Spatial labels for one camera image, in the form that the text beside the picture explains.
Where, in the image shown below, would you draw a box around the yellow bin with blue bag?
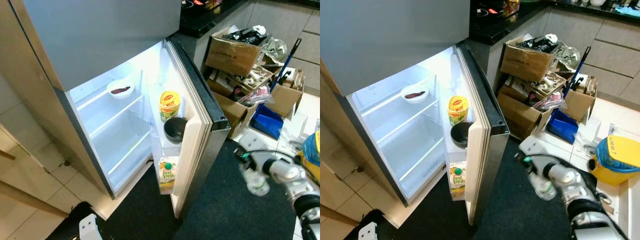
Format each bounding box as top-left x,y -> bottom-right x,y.
589,135 -> 640,187
299,131 -> 321,182

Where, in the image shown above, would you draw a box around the light grey left wrist camera mount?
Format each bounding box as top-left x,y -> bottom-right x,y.
358,222 -> 379,240
78,214 -> 97,240

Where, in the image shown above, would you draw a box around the glass fridge shelf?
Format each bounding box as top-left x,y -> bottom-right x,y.
397,137 -> 447,183
361,75 -> 438,118
375,99 -> 441,146
75,70 -> 143,112
89,94 -> 147,140
107,131 -> 152,176

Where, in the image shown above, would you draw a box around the grey freezer door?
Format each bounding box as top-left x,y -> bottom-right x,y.
320,0 -> 471,97
9,0 -> 182,93

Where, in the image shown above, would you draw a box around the black rubbish pile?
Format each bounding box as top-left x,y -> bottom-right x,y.
222,25 -> 271,47
515,34 -> 561,53

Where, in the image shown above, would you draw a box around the white plate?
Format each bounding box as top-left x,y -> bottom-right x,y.
400,83 -> 430,104
106,78 -> 135,99

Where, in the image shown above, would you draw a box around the grey fridge door with racks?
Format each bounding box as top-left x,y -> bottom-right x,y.
149,37 -> 232,219
449,42 -> 511,227

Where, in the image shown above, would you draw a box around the light grey right wrist camera mount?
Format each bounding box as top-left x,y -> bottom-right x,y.
238,134 -> 265,157
519,137 -> 551,162

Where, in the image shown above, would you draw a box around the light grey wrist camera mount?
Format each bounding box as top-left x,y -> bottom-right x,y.
78,214 -> 97,240
358,222 -> 379,240
519,137 -> 551,162
238,134 -> 265,157

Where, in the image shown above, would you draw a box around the clear water bottle teal cap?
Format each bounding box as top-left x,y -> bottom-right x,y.
239,154 -> 271,197
522,159 -> 557,202

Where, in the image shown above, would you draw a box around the yellow green instant noodle cup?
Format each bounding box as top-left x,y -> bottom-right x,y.
447,95 -> 470,127
159,90 -> 182,123

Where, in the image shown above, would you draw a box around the clear plastic wrap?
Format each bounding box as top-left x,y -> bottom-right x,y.
570,117 -> 603,156
277,114 -> 313,153

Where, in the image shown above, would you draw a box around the grey kitchen cabinets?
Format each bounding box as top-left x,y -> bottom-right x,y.
197,0 -> 321,96
487,5 -> 640,106

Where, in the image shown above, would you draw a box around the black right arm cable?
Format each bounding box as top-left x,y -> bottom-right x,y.
520,152 -> 613,201
240,149 -> 321,186

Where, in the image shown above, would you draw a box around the broom with blue handle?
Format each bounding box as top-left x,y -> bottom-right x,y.
562,46 -> 592,99
270,38 -> 303,94

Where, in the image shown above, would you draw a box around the black bowl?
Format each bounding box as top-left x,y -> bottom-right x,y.
450,121 -> 473,150
163,116 -> 189,145

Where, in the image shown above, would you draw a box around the orange juice carton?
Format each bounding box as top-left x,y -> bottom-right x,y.
158,156 -> 180,195
448,161 -> 467,202

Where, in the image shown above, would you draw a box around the blue dustpan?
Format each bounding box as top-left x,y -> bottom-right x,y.
250,103 -> 285,141
546,109 -> 579,145

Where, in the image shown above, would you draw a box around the black kitchen counter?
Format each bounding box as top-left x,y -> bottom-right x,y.
469,0 -> 640,46
179,0 -> 321,39

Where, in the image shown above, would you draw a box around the grey refrigerator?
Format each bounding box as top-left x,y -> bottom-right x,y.
320,0 -> 511,228
0,0 -> 232,221

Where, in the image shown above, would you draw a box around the dark floor mat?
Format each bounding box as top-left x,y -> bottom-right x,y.
47,139 -> 303,240
345,137 -> 576,240

